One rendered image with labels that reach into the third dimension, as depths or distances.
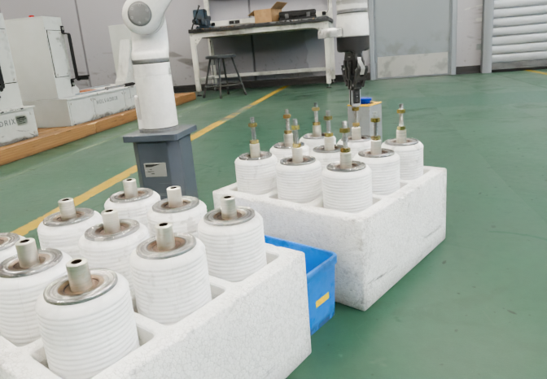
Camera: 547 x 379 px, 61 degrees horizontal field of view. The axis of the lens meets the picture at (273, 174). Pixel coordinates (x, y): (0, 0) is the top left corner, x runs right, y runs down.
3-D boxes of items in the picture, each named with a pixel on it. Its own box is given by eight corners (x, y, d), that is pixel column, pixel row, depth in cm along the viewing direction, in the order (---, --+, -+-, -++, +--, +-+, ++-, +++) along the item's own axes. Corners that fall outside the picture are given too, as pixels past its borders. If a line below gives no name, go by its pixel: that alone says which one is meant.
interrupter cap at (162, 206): (142, 211, 75) (142, 206, 75) (178, 197, 81) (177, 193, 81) (173, 218, 70) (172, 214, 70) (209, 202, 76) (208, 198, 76)
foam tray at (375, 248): (220, 263, 111) (212, 190, 107) (316, 212, 139) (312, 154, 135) (365, 312, 86) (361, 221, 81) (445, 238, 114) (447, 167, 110)
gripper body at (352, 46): (374, 31, 105) (375, 74, 107) (361, 32, 113) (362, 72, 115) (343, 33, 104) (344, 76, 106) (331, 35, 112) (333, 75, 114)
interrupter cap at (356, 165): (362, 162, 94) (362, 159, 94) (369, 172, 86) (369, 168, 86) (324, 165, 94) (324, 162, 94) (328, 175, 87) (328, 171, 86)
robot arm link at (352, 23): (316, 39, 112) (315, 12, 110) (361, 36, 113) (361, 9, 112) (326, 38, 103) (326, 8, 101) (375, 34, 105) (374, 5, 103)
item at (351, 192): (369, 241, 99) (366, 159, 95) (378, 262, 90) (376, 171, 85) (323, 245, 100) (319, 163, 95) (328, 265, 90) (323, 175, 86)
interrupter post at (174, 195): (165, 208, 75) (162, 189, 75) (177, 203, 77) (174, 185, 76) (175, 210, 74) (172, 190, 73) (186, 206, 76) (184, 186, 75)
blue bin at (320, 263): (191, 294, 98) (183, 241, 94) (228, 273, 106) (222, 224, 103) (308, 342, 79) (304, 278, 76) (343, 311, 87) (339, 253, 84)
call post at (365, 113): (350, 211, 138) (346, 106, 130) (362, 203, 143) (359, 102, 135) (372, 215, 134) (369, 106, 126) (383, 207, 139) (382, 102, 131)
